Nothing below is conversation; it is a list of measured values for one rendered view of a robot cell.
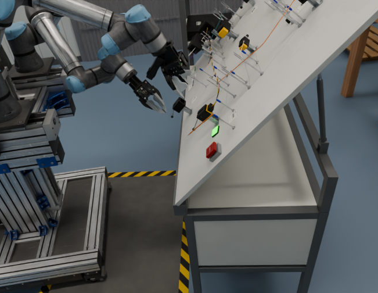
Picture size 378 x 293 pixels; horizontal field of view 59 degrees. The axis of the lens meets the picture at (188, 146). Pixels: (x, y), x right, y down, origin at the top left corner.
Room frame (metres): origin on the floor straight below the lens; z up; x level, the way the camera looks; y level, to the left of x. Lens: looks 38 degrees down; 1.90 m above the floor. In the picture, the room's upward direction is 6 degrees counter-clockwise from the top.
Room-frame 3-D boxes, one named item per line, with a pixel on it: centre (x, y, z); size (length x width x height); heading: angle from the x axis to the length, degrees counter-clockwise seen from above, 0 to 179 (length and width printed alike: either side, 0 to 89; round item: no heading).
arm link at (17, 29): (1.81, 0.83, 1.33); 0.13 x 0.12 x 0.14; 129
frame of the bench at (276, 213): (1.50, -0.31, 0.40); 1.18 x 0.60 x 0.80; 174
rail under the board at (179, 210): (1.53, 0.00, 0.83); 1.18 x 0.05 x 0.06; 174
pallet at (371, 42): (4.21, -2.45, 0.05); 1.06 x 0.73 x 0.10; 6
